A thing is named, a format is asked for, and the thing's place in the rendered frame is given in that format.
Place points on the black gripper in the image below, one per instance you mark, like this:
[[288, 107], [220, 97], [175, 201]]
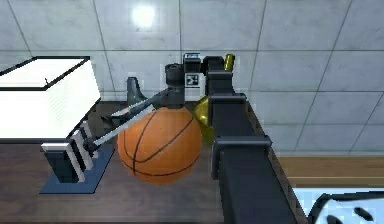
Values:
[[175, 87]]

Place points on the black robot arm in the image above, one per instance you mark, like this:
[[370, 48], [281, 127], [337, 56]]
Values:
[[246, 180]]

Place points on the gold statue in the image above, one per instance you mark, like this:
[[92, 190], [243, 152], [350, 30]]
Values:
[[202, 115]]

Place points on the orange basketball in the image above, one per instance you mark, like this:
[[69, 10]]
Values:
[[160, 146]]

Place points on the black and white striped block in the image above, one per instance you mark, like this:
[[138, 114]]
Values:
[[63, 163]]

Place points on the white box with black edges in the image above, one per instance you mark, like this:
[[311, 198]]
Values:
[[43, 110]]

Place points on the dark brown wooden table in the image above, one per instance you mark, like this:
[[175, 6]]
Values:
[[150, 205]]

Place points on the white black spotted cushion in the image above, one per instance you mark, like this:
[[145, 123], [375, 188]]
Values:
[[346, 210]]

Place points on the blue flat base plate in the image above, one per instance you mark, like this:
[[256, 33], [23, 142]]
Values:
[[96, 173]]

